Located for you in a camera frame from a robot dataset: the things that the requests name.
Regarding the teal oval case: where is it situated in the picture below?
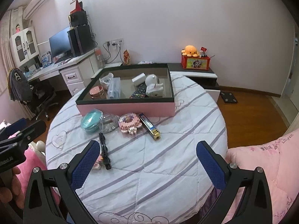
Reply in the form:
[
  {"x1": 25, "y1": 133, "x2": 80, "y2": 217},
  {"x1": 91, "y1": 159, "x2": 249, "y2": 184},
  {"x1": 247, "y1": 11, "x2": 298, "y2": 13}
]
[{"x1": 81, "y1": 109, "x2": 103, "y2": 133}]

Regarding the small pink block figure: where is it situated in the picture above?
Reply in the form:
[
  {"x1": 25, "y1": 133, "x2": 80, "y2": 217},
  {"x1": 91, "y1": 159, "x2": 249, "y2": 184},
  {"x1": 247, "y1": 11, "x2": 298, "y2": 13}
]
[{"x1": 92, "y1": 154, "x2": 103, "y2": 170}]

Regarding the black hair comb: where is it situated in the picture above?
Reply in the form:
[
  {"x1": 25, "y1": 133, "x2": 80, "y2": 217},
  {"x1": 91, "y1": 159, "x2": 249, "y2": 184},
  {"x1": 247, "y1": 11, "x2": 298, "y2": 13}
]
[{"x1": 99, "y1": 133, "x2": 112, "y2": 170}]

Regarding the white handheld fan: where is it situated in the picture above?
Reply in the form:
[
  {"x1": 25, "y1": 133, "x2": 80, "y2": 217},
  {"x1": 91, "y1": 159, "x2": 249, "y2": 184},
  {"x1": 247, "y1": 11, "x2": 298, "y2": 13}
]
[{"x1": 99, "y1": 72, "x2": 114, "y2": 91}]

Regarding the clear box of masks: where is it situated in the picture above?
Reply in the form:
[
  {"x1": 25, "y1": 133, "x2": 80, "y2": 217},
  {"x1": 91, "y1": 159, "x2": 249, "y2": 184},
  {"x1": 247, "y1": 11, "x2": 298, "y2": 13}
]
[{"x1": 107, "y1": 77, "x2": 121, "y2": 99}]

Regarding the white power adapter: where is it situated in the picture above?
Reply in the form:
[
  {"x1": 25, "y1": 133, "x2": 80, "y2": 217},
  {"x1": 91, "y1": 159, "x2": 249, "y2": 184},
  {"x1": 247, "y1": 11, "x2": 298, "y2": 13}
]
[{"x1": 132, "y1": 73, "x2": 147, "y2": 86}]

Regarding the blue and gold box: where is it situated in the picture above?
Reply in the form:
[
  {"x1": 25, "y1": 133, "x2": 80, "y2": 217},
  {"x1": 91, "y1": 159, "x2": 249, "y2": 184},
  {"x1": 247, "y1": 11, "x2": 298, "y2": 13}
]
[{"x1": 138, "y1": 113, "x2": 161, "y2": 141}]

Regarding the white astronaut figurine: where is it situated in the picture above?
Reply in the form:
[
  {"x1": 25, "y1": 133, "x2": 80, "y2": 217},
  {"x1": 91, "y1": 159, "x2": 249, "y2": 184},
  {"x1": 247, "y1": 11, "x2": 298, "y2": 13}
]
[{"x1": 145, "y1": 74, "x2": 164, "y2": 98}]

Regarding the person's left hand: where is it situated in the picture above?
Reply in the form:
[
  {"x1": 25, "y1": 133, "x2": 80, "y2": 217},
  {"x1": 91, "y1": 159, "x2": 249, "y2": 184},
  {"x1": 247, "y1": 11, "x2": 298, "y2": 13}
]
[{"x1": 0, "y1": 166, "x2": 25, "y2": 209}]

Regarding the pink blanket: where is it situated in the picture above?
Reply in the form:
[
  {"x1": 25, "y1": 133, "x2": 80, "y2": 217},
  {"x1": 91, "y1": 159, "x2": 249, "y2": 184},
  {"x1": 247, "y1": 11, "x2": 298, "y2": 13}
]
[{"x1": 17, "y1": 140, "x2": 47, "y2": 196}]

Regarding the black office chair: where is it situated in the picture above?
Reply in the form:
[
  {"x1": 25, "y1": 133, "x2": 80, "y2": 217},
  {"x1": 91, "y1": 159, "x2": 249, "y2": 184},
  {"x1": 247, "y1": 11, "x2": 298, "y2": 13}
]
[{"x1": 7, "y1": 68, "x2": 58, "y2": 121}]

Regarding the pink quilt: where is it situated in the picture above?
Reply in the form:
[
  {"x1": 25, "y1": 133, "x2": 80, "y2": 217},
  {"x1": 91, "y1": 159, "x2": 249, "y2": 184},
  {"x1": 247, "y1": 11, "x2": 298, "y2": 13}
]
[{"x1": 226, "y1": 130, "x2": 298, "y2": 223}]

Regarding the pink lidded jar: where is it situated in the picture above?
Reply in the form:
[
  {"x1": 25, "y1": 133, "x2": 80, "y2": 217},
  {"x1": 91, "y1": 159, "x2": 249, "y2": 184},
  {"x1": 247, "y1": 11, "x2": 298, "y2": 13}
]
[{"x1": 89, "y1": 85, "x2": 106, "y2": 100}]

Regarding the white desk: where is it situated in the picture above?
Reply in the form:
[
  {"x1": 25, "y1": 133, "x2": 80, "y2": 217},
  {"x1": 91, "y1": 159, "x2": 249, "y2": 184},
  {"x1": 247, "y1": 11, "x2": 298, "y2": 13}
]
[{"x1": 28, "y1": 50, "x2": 99, "y2": 96}]

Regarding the white glass door cabinet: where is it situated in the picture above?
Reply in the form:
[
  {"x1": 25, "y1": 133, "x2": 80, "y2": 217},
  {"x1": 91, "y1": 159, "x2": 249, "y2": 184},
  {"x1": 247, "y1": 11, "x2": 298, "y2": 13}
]
[{"x1": 9, "y1": 26, "x2": 40, "y2": 67}]

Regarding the black computer monitor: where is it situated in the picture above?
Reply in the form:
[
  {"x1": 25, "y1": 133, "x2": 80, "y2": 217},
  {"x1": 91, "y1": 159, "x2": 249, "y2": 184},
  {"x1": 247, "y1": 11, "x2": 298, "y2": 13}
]
[{"x1": 49, "y1": 27, "x2": 73, "y2": 63}]

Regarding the pink building block figure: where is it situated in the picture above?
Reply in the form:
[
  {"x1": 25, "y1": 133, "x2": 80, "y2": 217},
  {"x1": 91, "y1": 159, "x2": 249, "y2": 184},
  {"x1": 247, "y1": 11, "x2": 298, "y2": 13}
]
[{"x1": 118, "y1": 113, "x2": 142, "y2": 135}]

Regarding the orange cap water bottle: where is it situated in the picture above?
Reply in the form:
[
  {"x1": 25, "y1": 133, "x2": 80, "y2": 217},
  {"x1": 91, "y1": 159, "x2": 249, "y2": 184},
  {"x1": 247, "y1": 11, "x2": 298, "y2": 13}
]
[{"x1": 95, "y1": 47, "x2": 105, "y2": 68}]

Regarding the black computer tower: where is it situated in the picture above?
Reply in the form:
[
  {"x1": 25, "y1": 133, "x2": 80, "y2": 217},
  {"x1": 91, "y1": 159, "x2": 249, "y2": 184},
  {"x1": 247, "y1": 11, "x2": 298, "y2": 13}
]
[{"x1": 67, "y1": 25, "x2": 94, "y2": 57}]

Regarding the striped white tablecloth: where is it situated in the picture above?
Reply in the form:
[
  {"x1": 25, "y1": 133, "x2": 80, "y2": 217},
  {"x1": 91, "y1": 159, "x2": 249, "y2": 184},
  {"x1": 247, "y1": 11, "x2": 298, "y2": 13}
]
[{"x1": 45, "y1": 71, "x2": 229, "y2": 224}]

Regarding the black bathroom scale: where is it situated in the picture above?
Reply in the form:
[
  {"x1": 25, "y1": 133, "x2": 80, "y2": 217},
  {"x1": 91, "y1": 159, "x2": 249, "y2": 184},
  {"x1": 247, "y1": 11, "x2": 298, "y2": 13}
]
[{"x1": 220, "y1": 91, "x2": 238, "y2": 104}]

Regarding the black remote control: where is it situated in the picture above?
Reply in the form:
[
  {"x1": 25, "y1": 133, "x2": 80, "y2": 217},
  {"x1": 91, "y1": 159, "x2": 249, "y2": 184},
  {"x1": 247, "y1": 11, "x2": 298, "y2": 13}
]
[{"x1": 130, "y1": 83, "x2": 147, "y2": 99}]

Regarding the orange snack bag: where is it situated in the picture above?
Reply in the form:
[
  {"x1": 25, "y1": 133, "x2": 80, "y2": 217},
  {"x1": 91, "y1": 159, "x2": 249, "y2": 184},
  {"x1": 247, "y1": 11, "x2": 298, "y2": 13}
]
[{"x1": 123, "y1": 50, "x2": 131, "y2": 65}]

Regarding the pink box with black rim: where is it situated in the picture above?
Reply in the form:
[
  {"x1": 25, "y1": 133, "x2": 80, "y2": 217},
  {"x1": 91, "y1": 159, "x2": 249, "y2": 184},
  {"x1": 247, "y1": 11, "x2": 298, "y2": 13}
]
[{"x1": 76, "y1": 64, "x2": 175, "y2": 117}]

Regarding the black speaker with red bag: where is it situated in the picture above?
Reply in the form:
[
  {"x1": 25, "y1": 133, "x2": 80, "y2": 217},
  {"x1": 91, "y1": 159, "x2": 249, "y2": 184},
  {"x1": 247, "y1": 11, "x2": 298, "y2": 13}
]
[{"x1": 68, "y1": 0, "x2": 88, "y2": 27}]

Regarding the black white tv stand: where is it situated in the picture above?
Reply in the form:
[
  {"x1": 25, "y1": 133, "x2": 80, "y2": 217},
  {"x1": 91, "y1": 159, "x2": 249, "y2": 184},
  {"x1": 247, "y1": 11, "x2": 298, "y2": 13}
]
[{"x1": 91, "y1": 62, "x2": 222, "y2": 103}]

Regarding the patterned cloth pouch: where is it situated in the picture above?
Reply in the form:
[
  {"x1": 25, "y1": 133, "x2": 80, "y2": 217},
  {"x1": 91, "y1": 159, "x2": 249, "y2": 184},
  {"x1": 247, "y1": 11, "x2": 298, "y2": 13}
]
[{"x1": 138, "y1": 61, "x2": 155, "y2": 65}]

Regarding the white air conditioner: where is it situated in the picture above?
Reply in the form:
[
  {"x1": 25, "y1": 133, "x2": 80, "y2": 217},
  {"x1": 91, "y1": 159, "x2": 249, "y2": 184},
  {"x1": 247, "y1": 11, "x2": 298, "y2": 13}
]
[{"x1": 23, "y1": 0, "x2": 48, "y2": 20}]

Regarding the red toy box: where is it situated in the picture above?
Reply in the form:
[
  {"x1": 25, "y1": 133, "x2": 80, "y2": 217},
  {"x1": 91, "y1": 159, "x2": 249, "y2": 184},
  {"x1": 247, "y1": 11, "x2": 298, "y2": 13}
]
[{"x1": 181, "y1": 56, "x2": 210, "y2": 71}]

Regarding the orange octopus plush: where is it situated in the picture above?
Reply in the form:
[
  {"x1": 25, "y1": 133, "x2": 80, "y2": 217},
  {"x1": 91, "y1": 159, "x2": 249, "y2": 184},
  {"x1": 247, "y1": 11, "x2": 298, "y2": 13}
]
[{"x1": 181, "y1": 45, "x2": 199, "y2": 58}]

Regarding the wall power outlet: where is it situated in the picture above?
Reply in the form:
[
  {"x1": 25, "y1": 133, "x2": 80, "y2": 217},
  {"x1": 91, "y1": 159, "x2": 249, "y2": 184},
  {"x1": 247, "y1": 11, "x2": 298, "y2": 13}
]
[{"x1": 107, "y1": 38, "x2": 124, "y2": 46}]

